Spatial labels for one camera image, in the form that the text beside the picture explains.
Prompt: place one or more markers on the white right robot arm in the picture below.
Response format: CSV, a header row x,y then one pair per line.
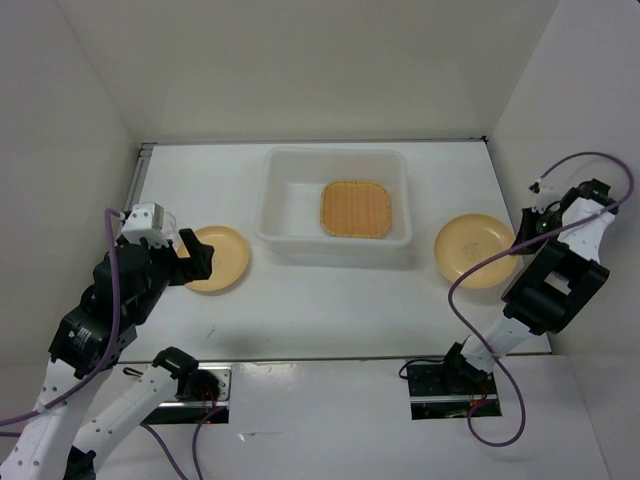
x,y
560,279

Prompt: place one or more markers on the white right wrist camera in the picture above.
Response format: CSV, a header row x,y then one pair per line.
x,y
543,196

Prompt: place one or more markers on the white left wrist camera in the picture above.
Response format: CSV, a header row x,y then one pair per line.
x,y
144,225

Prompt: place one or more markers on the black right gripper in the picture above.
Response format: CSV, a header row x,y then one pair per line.
x,y
526,234

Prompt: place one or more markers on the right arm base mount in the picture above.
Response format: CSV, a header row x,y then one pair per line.
x,y
435,396

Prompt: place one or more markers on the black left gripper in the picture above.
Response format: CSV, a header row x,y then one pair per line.
x,y
200,262

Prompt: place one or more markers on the translucent white plastic bin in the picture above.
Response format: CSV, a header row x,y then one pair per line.
x,y
288,213

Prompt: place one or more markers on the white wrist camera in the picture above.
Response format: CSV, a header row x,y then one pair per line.
x,y
144,225
543,196

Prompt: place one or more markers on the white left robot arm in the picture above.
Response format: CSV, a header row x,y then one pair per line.
x,y
58,440

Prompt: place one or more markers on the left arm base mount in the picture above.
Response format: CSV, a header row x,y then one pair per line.
x,y
207,399

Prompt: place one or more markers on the yellow plastic plate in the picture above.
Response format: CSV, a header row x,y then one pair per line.
x,y
229,262
469,239

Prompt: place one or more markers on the square woven bamboo tray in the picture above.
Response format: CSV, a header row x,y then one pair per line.
x,y
355,209

